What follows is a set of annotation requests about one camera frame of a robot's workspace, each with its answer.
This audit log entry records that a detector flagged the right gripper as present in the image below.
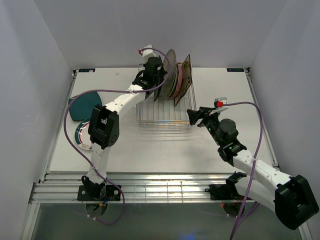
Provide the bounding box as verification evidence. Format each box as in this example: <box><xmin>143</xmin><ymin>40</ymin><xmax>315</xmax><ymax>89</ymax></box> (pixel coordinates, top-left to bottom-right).
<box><xmin>186</xmin><ymin>106</ymin><xmax>223</xmax><ymax>146</ymax></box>

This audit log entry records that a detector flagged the large speckled round plate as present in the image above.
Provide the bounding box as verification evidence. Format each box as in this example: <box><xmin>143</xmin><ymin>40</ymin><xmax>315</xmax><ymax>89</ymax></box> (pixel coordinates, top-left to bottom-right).
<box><xmin>159</xmin><ymin>48</ymin><xmax>177</xmax><ymax>99</ymax></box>

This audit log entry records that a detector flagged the mint green flower plate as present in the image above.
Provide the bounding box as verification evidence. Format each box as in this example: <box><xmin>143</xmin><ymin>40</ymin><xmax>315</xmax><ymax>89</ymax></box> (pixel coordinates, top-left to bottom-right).
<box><xmin>167</xmin><ymin>64</ymin><xmax>179</xmax><ymax>98</ymax></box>

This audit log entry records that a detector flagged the pink polka dot plate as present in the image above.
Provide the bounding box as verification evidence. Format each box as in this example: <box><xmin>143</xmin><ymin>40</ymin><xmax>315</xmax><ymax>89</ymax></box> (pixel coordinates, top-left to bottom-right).
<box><xmin>169</xmin><ymin>63</ymin><xmax>183</xmax><ymax>98</ymax></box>

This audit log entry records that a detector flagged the cream flower square plate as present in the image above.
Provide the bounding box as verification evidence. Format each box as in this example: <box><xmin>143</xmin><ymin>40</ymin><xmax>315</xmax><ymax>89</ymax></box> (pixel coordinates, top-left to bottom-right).
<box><xmin>174</xmin><ymin>54</ymin><xmax>193</xmax><ymax>106</ymax></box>

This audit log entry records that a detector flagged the black floral square plate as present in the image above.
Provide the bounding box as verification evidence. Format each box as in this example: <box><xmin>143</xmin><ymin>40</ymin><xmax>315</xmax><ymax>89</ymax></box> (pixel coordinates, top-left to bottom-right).
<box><xmin>153</xmin><ymin>84</ymin><xmax>162</xmax><ymax>102</ymax></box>

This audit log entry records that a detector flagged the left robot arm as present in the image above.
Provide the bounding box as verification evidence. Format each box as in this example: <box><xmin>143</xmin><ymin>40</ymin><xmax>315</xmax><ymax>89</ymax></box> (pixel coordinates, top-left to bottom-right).
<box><xmin>81</xmin><ymin>56</ymin><xmax>167</xmax><ymax>200</ymax></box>

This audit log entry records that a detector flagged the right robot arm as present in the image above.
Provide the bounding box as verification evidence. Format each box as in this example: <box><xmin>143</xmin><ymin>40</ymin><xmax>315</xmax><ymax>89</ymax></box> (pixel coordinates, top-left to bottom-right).
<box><xmin>186</xmin><ymin>107</ymin><xmax>320</xmax><ymax>230</ymax></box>

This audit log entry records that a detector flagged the right blue table label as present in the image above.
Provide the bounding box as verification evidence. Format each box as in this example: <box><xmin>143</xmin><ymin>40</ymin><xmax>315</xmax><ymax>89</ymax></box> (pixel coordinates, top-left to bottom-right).
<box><xmin>226</xmin><ymin>67</ymin><xmax>245</xmax><ymax>73</ymax></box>

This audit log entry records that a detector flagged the blue table label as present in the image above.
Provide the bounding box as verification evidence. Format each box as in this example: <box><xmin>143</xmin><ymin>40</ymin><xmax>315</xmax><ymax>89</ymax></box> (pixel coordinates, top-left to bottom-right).
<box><xmin>78</xmin><ymin>68</ymin><xmax>96</xmax><ymax>73</ymax></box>
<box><xmin>226</xmin><ymin>67</ymin><xmax>245</xmax><ymax>73</ymax></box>

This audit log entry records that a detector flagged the left blue table label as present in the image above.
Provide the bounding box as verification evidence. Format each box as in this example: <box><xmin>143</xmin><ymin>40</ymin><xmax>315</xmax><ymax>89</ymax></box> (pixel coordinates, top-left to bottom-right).
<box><xmin>78</xmin><ymin>68</ymin><xmax>96</xmax><ymax>73</ymax></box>

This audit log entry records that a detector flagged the teal square plate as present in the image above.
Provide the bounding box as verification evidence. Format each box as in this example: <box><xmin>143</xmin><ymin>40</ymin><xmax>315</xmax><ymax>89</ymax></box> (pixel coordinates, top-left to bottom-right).
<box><xmin>69</xmin><ymin>91</ymin><xmax>102</xmax><ymax>122</ymax></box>

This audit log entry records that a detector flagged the white plate green rim left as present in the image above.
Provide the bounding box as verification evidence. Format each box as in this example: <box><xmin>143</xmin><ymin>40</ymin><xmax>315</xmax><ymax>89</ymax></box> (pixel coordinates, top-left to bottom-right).
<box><xmin>74</xmin><ymin>117</ymin><xmax>92</xmax><ymax>152</ymax></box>

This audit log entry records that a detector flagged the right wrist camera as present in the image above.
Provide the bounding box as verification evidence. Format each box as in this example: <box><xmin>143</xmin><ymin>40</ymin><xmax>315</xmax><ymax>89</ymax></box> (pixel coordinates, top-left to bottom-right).
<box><xmin>214</xmin><ymin>97</ymin><xmax>228</xmax><ymax>108</ymax></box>

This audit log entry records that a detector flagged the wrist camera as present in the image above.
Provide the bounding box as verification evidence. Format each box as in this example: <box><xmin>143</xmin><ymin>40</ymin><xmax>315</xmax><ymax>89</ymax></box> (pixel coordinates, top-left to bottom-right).
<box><xmin>138</xmin><ymin>44</ymin><xmax>157</xmax><ymax>64</ymax></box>
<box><xmin>214</xmin><ymin>97</ymin><xmax>228</xmax><ymax>108</ymax></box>

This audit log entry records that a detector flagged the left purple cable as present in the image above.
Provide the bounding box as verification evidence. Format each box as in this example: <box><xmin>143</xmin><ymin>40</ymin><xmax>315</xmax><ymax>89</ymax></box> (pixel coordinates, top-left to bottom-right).
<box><xmin>63</xmin><ymin>48</ymin><xmax>177</xmax><ymax>226</ymax></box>

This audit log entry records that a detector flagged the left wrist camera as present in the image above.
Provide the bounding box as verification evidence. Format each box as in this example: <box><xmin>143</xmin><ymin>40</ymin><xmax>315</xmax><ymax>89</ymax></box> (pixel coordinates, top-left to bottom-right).
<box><xmin>138</xmin><ymin>44</ymin><xmax>157</xmax><ymax>64</ymax></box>

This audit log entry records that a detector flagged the wire dish rack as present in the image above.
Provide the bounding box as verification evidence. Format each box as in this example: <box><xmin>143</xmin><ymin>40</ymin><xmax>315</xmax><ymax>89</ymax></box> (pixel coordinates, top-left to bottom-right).
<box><xmin>136</xmin><ymin>85</ymin><xmax>196</xmax><ymax>129</ymax></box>

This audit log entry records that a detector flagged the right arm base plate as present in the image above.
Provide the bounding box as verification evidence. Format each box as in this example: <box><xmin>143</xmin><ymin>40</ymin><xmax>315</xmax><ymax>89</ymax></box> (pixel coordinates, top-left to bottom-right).
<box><xmin>204</xmin><ymin>184</ymin><xmax>244</xmax><ymax>200</ymax></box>

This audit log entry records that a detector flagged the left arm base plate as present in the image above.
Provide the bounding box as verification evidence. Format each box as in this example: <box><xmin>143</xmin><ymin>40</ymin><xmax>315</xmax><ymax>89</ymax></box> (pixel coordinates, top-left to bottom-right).
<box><xmin>76</xmin><ymin>185</ymin><xmax>121</xmax><ymax>202</ymax></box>

